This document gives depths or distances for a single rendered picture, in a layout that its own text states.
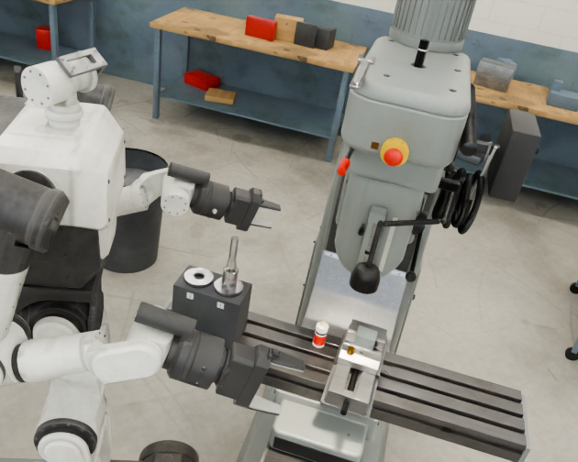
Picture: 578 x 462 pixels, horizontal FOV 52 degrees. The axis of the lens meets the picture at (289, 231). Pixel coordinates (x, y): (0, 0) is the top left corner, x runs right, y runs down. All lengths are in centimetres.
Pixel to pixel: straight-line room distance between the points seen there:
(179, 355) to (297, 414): 99
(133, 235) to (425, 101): 251
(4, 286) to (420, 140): 84
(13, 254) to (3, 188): 10
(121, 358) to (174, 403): 201
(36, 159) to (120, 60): 571
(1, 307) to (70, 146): 28
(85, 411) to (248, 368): 58
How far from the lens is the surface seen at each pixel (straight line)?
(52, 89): 103
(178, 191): 138
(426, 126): 129
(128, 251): 361
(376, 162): 143
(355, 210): 154
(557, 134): 606
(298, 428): 190
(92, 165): 103
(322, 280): 218
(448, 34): 164
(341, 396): 178
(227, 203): 143
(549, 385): 371
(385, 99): 128
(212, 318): 188
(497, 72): 528
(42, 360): 106
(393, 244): 157
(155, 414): 294
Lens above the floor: 226
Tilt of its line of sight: 32 degrees down
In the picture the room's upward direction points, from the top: 10 degrees clockwise
